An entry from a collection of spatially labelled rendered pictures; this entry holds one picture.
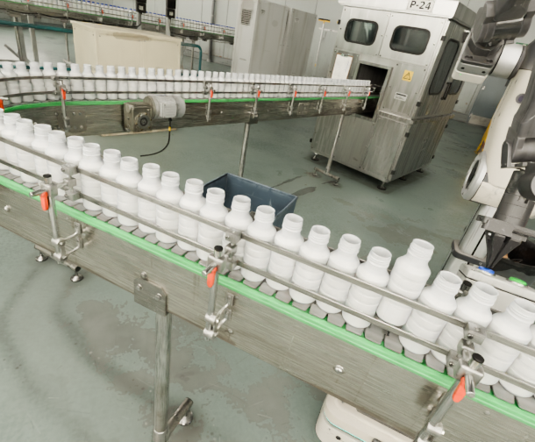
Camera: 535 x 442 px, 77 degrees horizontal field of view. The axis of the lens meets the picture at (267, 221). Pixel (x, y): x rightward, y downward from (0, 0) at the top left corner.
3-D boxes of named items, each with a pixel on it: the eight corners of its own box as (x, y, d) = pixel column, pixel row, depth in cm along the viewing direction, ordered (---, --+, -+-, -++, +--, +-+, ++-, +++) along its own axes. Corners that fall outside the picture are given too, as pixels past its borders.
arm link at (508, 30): (505, 19, 88) (482, 22, 89) (524, -11, 78) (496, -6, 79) (506, 53, 87) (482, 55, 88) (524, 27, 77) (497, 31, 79)
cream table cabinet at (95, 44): (154, 117, 525) (155, 32, 468) (178, 130, 492) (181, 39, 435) (80, 122, 448) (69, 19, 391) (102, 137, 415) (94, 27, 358)
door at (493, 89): (465, 123, 1060) (498, 48, 958) (465, 123, 1068) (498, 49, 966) (500, 131, 1031) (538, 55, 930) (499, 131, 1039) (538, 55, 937)
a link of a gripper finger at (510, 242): (506, 275, 67) (526, 231, 66) (468, 262, 69) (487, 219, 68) (495, 268, 74) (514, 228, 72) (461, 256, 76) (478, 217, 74)
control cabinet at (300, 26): (281, 106, 783) (299, 10, 691) (297, 112, 757) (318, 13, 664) (256, 107, 726) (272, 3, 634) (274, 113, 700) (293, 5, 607)
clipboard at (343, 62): (331, 81, 426) (337, 52, 410) (345, 84, 413) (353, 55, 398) (328, 80, 422) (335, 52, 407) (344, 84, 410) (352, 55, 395)
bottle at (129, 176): (131, 230, 82) (130, 166, 74) (112, 222, 84) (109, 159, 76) (148, 220, 87) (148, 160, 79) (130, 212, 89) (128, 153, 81)
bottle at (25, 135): (42, 174, 99) (32, 117, 91) (50, 181, 96) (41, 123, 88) (17, 177, 95) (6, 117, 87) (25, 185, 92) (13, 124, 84)
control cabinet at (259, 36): (253, 107, 721) (269, 2, 628) (271, 114, 694) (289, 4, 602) (224, 109, 664) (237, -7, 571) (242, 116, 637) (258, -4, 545)
